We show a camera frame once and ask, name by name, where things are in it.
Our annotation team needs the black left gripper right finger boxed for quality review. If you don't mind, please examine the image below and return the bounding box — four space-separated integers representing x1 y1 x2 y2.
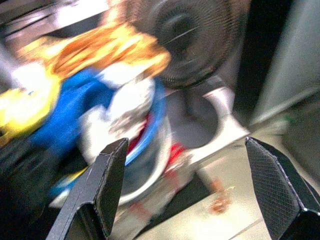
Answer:
244 136 320 240

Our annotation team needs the black electric fan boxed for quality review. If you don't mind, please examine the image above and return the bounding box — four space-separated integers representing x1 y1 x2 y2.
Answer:
139 0 247 151

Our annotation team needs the orange cloth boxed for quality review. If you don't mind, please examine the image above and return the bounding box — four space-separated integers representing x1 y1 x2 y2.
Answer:
18 21 172 80

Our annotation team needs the blue cloth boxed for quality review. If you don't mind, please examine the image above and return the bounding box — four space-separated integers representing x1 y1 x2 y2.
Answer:
29 68 121 153

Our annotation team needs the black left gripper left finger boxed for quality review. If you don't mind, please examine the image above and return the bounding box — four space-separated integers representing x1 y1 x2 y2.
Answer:
46 137 130 240

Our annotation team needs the white laundry basin blue rim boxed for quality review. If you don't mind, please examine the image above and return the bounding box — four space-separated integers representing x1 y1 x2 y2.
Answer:
49 77 176 208

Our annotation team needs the white patterned cloth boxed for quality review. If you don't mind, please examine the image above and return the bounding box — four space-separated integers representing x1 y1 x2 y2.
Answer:
79 62 157 161

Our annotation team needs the yellow cloth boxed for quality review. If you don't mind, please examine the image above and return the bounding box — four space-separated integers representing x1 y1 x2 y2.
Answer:
0 74 62 147

